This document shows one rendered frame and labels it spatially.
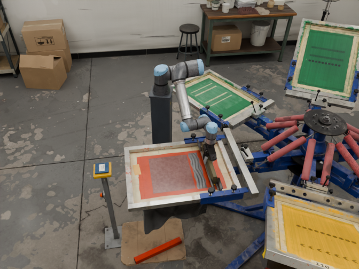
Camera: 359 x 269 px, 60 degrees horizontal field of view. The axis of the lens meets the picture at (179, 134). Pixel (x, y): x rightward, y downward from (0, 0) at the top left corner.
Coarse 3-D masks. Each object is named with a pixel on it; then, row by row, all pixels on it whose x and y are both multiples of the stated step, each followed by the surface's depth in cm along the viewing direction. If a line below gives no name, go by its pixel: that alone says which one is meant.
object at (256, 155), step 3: (252, 153) 233; (255, 153) 233; (258, 153) 233; (261, 153) 233; (255, 156) 231; (258, 156) 231; (261, 156) 231; (264, 156) 231; (255, 159) 231; (258, 159) 231; (261, 159) 232; (264, 159) 232; (246, 162) 231
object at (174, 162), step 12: (144, 156) 240; (156, 156) 241; (168, 156) 241; (180, 156) 241; (144, 168) 231; (156, 168) 231; (168, 168) 232; (180, 168) 232; (192, 168) 232; (204, 168) 232
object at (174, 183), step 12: (216, 168) 233; (144, 180) 222; (156, 180) 222; (168, 180) 223; (180, 180) 223; (192, 180) 223; (144, 192) 214; (156, 192) 214; (168, 192) 215; (180, 192) 215; (192, 192) 215
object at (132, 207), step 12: (156, 144) 246; (168, 144) 246; (180, 144) 247; (192, 144) 249; (228, 156) 237; (228, 168) 228; (132, 204) 202; (144, 204) 202; (156, 204) 202; (168, 204) 204; (180, 204) 207
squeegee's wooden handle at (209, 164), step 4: (208, 156) 227; (208, 160) 224; (208, 164) 223; (212, 164) 221; (208, 168) 224; (212, 168) 218; (212, 172) 215; (212, 176) 215; (216, 176) 213; (212, 180) 216; (216, 180) 215
